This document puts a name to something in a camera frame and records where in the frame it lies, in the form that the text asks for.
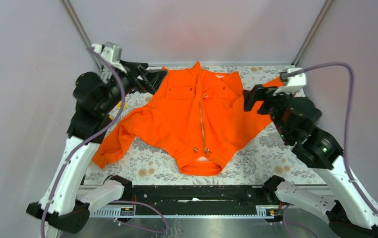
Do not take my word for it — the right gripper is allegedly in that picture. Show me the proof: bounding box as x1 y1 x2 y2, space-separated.
242 83 296 142

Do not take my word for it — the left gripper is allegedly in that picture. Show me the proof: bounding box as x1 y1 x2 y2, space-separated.
101 59 168 113

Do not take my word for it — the orange zip jacket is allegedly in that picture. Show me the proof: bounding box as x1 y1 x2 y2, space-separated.
92 62 271 176

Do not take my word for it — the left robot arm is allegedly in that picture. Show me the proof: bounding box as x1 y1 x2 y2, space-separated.
26 61 167 234

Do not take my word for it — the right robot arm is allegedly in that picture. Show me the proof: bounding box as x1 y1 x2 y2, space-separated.
243 85 378 238

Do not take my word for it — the yellow round toy piece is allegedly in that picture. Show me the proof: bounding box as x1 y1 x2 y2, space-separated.
117 102 127 109

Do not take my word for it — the floral table mat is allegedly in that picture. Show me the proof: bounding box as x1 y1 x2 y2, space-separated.
83 65 327 186

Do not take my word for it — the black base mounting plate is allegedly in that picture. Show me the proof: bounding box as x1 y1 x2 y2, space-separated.
119 185 283 217

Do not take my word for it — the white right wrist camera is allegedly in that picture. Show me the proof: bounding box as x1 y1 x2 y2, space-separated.
273 67 307 96

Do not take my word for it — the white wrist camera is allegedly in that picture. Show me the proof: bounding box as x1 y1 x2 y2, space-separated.
91 42 127 73
273 67 307 96

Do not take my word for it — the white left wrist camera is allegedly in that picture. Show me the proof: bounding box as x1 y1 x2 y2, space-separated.
91 42 127 73

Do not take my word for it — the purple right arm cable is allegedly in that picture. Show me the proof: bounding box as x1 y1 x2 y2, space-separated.
272 62 378 238

